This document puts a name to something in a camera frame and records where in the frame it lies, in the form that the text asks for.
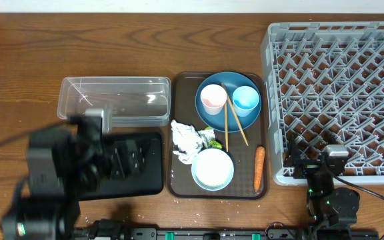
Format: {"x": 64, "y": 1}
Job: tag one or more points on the light blue cup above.
{"x": 245, "y": 99}

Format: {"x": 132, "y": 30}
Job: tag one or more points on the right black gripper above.
{"x": 307, "y": 166}

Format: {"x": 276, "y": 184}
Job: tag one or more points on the light blue bowl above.
{"x": 212, "y": 169}

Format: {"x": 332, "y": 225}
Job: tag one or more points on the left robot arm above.
{"x": 65, "y": 167}

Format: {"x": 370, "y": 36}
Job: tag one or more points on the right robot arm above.
{"x": 328, "y": 205}

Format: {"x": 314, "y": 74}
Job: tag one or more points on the wooden chopstick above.
{"x": 235, "y": 115}
{"x": 226, "y": 128}

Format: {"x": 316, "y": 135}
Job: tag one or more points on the brown serving tray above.
{"x": 180, "y": 181}

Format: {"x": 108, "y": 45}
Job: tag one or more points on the green and silver wrapper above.
{"x": 208, "y": 136}

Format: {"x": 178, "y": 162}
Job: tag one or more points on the grey dishwasher rack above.
{"x": 326, "y": 80}

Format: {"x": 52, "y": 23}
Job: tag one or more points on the black tray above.
{"x": 150, "y": 183}

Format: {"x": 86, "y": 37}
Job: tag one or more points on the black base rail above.
{"x": 107, "y": 229}

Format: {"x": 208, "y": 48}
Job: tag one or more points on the clear plastic bin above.
{"x": 131, "y": 101}

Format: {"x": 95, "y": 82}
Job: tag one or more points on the pink cup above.
{"x": 213, "y": 98}

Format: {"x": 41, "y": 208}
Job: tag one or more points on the white paper napkin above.
{"x": 187, "y": 140}

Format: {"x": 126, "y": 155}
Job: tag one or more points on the orange carrot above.
{"x": 258, "y": 167}

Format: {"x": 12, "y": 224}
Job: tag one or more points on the dark blue plate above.
{"x": 231, "y": 80}

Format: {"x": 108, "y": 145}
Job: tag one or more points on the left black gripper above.
{"x": 133, "y": 167}

